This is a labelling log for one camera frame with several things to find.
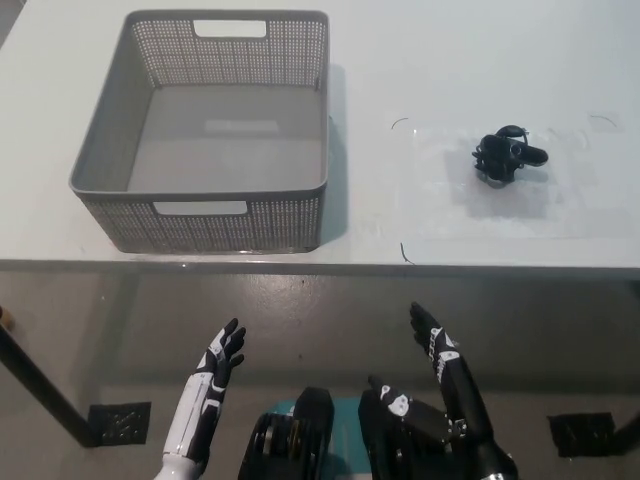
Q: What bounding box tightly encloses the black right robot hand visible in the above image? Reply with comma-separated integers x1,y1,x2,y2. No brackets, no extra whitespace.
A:
367,301,501,451

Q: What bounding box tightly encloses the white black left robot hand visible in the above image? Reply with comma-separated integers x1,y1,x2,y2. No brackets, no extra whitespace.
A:
162,317,247,459

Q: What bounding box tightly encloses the black webcam with cable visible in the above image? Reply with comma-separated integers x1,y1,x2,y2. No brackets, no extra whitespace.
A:
472,123,550,189

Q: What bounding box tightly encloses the black floor foot plate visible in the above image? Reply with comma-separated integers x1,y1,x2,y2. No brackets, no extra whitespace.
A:
87,401,152,448
547,412,620,459

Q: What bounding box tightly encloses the black metal table leg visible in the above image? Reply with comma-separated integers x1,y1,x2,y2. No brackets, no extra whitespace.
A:
0,324,100,447

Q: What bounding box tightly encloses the clear plastic sheet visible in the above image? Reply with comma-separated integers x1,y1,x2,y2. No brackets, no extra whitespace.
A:
407,122,640,242

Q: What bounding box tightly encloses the grey perforated plastic basket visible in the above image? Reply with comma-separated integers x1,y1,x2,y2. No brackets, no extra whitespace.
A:
68,9,332,255

